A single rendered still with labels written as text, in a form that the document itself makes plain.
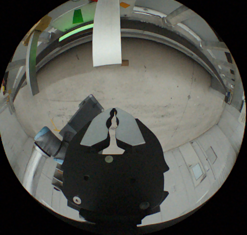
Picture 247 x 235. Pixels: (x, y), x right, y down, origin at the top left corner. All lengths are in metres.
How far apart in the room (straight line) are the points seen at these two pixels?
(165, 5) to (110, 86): 1.01
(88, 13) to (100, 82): 0.84
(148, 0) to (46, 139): 0.94
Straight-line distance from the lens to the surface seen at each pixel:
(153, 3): 0.56
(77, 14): 0.31
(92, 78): 1.00
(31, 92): 0.28
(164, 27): 0.37
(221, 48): 0.51
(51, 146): 0.55
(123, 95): 0.99
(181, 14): 0.33
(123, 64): 0.87
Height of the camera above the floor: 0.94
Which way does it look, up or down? 59 degrees down
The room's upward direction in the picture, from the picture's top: 175 degrees clockwise
